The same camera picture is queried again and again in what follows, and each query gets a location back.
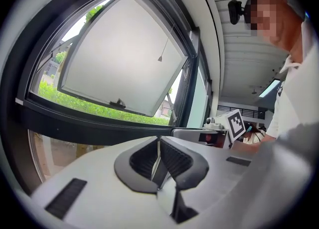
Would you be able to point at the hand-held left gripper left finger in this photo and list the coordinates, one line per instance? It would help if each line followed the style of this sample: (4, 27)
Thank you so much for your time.
(94, 173)

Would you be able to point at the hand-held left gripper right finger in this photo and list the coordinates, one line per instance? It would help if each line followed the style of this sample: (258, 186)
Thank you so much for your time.
(219, 170)

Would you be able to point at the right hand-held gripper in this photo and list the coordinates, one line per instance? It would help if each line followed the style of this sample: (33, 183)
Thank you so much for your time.
(235, 126)

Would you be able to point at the dark-framed window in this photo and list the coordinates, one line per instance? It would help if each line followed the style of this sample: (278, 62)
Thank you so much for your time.
(74, 123)

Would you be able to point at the black railing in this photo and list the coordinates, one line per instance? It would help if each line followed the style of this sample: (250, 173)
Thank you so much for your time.
(251, 113)

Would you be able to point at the green hedge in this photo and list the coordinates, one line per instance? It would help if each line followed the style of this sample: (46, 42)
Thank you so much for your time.
(74, 103)

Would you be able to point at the ceiling mounted fixture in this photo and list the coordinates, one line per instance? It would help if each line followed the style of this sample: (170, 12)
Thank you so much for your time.
(254, 91)

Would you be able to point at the rectangular ceiling light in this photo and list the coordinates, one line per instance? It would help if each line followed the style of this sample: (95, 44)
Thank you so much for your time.
(270, 88)

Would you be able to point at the frosted glass window sash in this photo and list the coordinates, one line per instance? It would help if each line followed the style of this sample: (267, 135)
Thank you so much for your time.
(119, 56)

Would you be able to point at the person's white t-shirt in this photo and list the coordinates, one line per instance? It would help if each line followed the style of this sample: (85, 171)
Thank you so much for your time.
(291, 93)

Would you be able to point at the person's head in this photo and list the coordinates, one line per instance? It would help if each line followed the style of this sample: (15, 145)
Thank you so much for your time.
(286, 29)

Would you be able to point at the black head camera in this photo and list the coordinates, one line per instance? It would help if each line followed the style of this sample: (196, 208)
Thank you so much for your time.
(235, 11)

